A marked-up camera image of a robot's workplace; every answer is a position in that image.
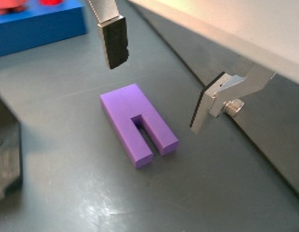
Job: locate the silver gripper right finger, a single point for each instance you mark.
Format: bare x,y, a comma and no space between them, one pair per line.
221,96

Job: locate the tall red hexagonal prism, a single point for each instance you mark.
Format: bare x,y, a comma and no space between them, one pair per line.
51,2

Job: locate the blue shape sorter board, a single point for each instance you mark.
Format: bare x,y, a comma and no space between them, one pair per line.
43,24

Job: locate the black curved stand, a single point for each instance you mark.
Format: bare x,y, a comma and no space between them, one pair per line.
11,164

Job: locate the red pentagonal prism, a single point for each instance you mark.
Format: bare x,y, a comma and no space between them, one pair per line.
12,6

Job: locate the purple double-square block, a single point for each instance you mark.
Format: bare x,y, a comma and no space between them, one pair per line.
130,111

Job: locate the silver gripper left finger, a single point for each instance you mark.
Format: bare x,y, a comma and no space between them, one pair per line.
113,29

